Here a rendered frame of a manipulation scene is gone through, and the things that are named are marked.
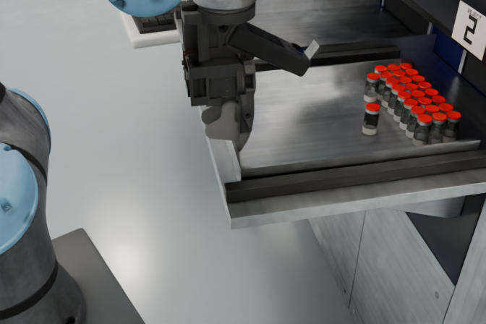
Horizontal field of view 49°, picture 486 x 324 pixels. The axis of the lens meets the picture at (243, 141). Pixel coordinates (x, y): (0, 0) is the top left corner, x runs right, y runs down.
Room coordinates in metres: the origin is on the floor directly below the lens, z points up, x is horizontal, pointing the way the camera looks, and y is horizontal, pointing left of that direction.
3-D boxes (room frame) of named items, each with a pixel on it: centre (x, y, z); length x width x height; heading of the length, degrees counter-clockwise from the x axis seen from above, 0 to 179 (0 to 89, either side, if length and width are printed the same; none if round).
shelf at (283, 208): (0.89, -0.15, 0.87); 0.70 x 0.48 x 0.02; 12
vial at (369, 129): (0.69, -0.19, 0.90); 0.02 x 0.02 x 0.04
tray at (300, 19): (1.07, -0.18, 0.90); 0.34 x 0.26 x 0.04; 102
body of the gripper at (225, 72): (0.61, 0.03, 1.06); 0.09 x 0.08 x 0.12; 102
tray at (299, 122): (0.71, -0.14, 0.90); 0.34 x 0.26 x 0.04; 101
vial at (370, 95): (0.78, -0.21, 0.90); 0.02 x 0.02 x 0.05
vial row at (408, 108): (0.73, -0.25, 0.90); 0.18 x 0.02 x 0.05; 11
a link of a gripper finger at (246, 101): (0.59, 0.00, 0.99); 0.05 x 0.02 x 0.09; 12
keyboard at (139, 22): (1.36, 0.09, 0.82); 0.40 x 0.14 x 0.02; 109
